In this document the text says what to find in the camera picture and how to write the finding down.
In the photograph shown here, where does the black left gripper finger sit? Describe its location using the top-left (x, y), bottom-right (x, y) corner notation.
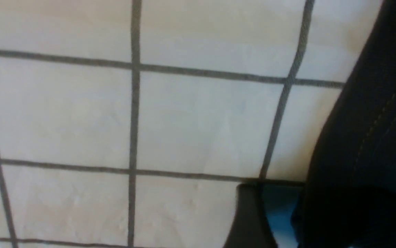
top-left (223, 184), bottom-right (278, 248)

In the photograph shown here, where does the gray long-sleeve top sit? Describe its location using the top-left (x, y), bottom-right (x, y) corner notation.
top-left (292, 0), bottom-right (396, 248)

